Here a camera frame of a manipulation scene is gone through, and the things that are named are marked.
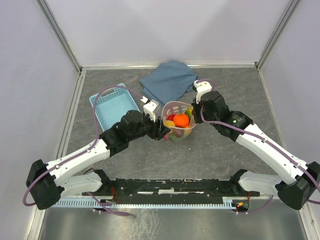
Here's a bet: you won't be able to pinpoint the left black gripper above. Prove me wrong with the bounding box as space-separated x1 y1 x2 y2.
127 111 171 142

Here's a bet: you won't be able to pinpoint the green orange mango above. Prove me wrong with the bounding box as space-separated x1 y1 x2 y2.
168 128 192 141

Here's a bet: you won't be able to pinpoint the clear zip top bag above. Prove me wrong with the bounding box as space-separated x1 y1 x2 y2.
161 101 196 142

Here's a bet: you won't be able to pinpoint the orange persimmon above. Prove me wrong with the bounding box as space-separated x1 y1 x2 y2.
172 113 190 128

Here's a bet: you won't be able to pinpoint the small yellow orange fruit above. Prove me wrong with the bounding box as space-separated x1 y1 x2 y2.
163 120 176 127

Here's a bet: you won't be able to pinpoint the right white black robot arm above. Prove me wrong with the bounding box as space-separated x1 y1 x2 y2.
192 90 320 210

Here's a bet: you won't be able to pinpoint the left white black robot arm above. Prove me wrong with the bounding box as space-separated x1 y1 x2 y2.
26 110 170 210

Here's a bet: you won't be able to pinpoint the blue folded cloth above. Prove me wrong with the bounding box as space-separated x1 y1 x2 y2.
140 61 199 106

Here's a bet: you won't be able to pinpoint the light blue plastic basket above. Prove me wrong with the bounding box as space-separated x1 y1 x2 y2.
95 87 140 132

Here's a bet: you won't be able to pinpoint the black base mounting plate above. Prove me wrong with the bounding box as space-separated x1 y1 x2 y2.
92 178 260 205

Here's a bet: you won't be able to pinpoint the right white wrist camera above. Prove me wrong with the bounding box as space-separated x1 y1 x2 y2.
193 78 215 101

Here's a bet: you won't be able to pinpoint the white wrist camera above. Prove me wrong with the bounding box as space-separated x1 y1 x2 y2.
140 96 159 122
193 78 215 101

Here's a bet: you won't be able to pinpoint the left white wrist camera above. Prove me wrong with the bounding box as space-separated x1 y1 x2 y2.
140 96 159 122

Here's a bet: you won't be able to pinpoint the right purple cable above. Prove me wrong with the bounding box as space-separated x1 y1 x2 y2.
192 78 320 215

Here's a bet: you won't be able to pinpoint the purple cable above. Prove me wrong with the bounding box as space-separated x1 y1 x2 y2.
22 86 145 217
192 78 320 215

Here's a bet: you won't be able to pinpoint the light blue cable duct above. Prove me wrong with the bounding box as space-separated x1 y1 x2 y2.
53 196 241 208

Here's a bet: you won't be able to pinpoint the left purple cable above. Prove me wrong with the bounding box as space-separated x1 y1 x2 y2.
22 86 145 217

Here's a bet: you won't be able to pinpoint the aluminium frame profiles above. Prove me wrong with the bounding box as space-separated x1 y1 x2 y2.
37 0 320 240

